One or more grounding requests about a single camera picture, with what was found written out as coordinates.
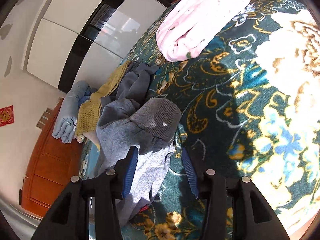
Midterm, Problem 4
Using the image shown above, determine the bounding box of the grey-blue knit sweater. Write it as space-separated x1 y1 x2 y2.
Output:
93 98 181 226

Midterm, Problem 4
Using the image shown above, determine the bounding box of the wooden headboard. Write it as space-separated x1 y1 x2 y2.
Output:
20 99 83 218

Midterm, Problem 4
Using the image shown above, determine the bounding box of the light blue folded quilt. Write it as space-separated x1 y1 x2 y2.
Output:
52 81 97 144

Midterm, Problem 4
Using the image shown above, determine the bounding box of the mustard yellow knit sweater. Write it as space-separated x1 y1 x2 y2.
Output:
75 61 132 136

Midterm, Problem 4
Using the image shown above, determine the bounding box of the teal floral bedspread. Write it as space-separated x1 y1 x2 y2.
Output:
121 0 319 239

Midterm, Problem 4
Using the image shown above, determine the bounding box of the dark grey garment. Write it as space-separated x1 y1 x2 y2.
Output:
99 61 159 123

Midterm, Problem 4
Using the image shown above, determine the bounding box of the white glossy wardrobe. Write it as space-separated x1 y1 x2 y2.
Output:
27 0 175 92

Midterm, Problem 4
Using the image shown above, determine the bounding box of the pink folded blanket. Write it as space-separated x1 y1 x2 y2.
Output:
156 0 250 62

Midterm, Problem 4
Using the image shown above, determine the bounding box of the wall switch panel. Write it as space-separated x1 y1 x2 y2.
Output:
36 108 53 129

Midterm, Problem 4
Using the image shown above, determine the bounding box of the red fu wall decoration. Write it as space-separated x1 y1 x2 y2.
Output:
0 105 14 127

